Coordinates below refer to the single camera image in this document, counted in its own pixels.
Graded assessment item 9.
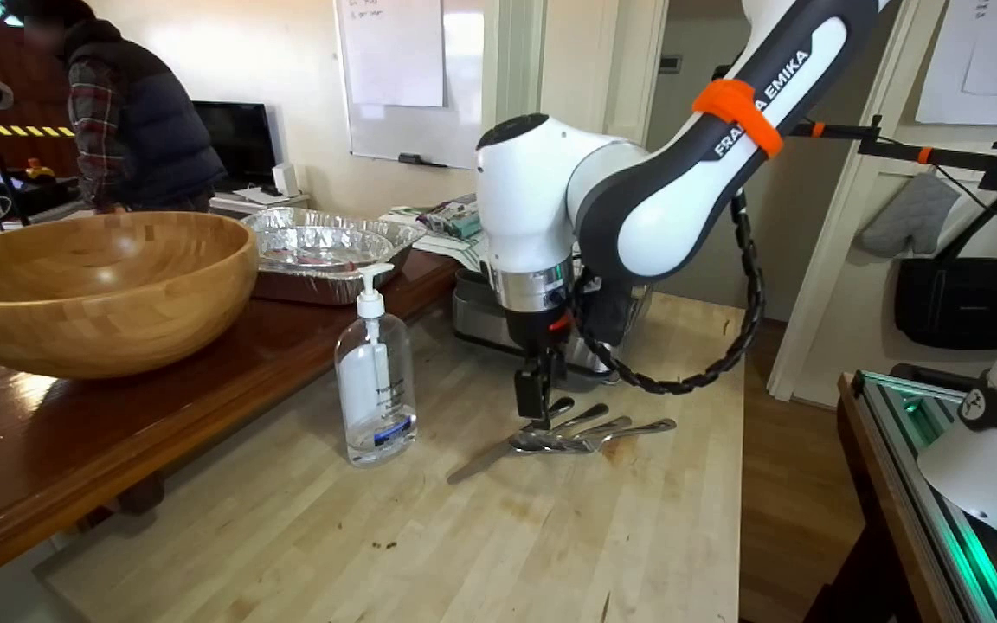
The white wall whiteboard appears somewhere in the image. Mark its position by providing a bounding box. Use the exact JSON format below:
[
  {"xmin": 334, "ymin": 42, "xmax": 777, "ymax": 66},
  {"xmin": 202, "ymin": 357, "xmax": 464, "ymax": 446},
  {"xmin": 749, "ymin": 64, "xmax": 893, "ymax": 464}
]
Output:
[{"xmin": 334, "ymin": 0, "xmax": 492, "ymax": 175}]

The yellow black hazard tape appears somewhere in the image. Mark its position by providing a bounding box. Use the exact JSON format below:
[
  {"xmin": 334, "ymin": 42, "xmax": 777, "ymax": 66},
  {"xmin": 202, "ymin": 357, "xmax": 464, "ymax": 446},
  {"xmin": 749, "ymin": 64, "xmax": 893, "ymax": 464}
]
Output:
[{"xmin": 0, "ymin": 119, "xmax": 76, "ymax": 142}]

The grey oven mitt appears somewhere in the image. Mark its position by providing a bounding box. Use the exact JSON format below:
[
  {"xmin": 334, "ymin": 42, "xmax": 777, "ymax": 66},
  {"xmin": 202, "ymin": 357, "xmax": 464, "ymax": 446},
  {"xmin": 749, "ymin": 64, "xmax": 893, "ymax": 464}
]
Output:
[{"xmin": 856, "ymin": 170, "xmax": 966, "ymax": 260}]

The wire dish rack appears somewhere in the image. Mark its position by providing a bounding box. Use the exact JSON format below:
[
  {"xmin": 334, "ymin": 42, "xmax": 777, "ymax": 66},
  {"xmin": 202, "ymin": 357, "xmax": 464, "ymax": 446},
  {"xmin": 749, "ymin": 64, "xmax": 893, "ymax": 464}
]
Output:
[{"xmin": 447, "ymin": 275, "xmax": 653, "ymax": 380}]

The brown wooden table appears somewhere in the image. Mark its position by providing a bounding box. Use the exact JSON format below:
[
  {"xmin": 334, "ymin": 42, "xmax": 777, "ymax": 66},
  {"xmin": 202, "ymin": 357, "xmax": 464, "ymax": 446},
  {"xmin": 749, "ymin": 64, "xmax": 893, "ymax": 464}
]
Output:
[{"xmin": 0, "ymin": 245, "xmax": 464, "ymax": 600}]

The light blue cloth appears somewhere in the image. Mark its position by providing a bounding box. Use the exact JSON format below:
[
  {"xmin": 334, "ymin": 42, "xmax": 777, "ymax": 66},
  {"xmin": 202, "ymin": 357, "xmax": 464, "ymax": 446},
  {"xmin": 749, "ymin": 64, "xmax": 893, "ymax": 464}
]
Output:
[{"xmin": 434, "ymin": 204, "xmax": 480, "ymax": 244}]

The aluminium robot base stand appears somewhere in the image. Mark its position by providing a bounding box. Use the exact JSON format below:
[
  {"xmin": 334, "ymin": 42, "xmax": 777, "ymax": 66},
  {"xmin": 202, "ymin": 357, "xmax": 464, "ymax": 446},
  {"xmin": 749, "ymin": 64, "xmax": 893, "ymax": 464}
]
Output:
[{"xmin": 836, "ymin": 365, "xmax": 997, "ymax": 623}]

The clear hand sanitizer bottle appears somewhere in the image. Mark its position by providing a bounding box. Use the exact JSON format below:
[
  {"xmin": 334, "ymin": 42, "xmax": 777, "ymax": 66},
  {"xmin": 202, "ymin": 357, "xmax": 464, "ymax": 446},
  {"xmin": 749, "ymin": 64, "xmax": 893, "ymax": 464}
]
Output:
[{"xmin": 331, "ymin": 260, "xmax": 421, "ymax": 467}]

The person in dark vest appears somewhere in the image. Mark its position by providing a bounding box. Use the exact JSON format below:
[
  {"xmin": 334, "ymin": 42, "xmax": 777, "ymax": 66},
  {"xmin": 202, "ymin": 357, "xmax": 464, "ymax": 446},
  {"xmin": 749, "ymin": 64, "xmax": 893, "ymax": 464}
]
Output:
[{"xmin": 0, "ymin": 0, "xmax": 233, "ymax": 214}]

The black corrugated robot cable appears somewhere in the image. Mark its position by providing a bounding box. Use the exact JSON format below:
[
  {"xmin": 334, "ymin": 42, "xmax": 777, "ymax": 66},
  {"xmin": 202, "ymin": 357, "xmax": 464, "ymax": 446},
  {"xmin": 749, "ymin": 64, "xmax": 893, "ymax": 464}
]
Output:
[{"xmin": 573, "ymin": 189, "xmax": 768, "ymax": 400}]

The black hanging bag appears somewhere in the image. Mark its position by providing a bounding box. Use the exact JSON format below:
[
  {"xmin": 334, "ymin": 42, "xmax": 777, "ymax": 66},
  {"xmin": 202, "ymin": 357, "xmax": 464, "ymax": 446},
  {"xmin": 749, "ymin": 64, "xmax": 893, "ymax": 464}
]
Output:
[{"xmin": 893, "ymin": 235, "xmax": 997, "ymax": 354}]

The aluminium foil tray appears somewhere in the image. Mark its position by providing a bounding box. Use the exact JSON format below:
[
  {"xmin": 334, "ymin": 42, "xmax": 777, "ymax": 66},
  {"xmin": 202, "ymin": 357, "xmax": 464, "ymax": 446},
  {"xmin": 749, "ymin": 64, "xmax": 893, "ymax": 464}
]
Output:
[{"xmin": 240, "ymin": 204, "xmax": 428, "ymax": 309}]

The black whiteboard marker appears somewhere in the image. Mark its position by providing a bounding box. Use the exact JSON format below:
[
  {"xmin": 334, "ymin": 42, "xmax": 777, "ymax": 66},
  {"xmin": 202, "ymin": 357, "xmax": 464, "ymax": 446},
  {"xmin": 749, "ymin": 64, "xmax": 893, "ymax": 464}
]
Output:
[{"xmin": 394, "ymin": 149, "xmax": 449, "ymax": 175}]

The silver metal fork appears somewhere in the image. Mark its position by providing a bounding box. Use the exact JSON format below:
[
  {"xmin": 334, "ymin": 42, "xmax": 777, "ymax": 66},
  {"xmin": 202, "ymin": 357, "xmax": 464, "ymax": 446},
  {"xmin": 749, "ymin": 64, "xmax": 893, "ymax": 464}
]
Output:
[{"xmin": 599, "ymin": 415, "xmax": 682, "ymax": 457}]

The black camera stand rod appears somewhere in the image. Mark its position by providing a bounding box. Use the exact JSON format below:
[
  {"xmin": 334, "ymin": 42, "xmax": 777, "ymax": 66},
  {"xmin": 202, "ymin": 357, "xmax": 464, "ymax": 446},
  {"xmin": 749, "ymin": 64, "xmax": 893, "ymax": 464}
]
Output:
[{"xmin": 788, "ymin": 110, "xmax": 997, "ymax": 271}]

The large wooden bowl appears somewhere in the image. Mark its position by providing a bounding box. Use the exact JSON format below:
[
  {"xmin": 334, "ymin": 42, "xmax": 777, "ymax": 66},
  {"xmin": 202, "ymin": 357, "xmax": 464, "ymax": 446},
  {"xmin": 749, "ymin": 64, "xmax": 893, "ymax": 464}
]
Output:
[{"xmin": 0, "ymin": 208, "xmax": 258, "ymax": 384}]

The silver metal spoon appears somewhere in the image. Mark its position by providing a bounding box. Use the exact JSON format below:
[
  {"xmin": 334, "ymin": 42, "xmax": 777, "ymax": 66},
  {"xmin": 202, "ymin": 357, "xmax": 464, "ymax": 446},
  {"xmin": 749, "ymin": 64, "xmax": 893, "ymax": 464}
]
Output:
[
  {"xmin": 536, "ymin": 412, "xmax": 637, "ymax": 457},
  {"xmin": 511, "ymin": 400, "xmax": 614, "ymax": 457}
]

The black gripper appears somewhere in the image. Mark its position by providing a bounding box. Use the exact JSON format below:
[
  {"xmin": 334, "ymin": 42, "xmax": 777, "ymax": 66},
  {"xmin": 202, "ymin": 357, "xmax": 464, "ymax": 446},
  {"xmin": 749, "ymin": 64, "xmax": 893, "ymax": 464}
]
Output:
[{"xmin": 511, "ymin": 309, "xmax": 578, "ymax": 423}]

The green striped white towel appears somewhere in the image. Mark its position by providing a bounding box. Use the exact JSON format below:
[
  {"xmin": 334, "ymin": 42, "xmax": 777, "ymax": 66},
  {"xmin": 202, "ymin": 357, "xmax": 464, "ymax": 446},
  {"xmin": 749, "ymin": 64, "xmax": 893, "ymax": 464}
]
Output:
[{"xmin": 409, "ymin": 194, "xmax": 484, "ymax": 277}]

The black computer monitor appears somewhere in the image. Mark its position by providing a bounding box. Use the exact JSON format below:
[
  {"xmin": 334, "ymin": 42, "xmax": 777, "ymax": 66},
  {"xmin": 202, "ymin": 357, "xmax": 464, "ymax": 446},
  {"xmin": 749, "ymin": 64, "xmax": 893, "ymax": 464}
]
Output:
[{"xmin": 191, "ymin": 99, "xmax": 284, "ymax": 194}]

